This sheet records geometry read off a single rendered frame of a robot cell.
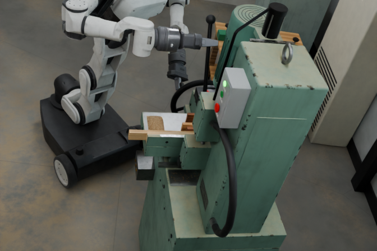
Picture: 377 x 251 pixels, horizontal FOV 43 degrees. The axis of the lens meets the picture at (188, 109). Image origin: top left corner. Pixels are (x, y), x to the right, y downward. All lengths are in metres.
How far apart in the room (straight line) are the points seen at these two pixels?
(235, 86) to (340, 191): 2.13
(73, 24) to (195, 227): 0.87
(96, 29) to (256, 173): 0.74
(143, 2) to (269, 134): 0.90
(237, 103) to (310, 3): 2.72
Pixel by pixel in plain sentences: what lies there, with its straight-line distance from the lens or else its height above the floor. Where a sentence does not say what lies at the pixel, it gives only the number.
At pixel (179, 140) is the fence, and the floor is 0.94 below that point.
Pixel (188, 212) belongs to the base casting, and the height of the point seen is 0.80.
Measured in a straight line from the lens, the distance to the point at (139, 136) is 1.95.
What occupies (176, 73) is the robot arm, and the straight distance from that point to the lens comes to 2.32.
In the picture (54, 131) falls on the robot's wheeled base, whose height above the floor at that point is 0.17.
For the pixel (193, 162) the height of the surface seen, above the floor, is 1.00.
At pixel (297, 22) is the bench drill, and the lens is 4.13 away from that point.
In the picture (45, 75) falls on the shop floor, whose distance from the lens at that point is 3.70.
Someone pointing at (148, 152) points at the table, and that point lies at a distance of 1.97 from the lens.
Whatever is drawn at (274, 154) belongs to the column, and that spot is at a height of 1.24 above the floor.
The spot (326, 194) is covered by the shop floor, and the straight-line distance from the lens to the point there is 3.34.
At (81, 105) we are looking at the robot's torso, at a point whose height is 0.35.
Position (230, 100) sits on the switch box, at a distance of 1.39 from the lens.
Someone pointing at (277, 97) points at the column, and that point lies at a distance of 1.39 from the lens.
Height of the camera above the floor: 2.28
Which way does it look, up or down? 40 degrees down
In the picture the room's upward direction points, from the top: 14 degrees clockwise
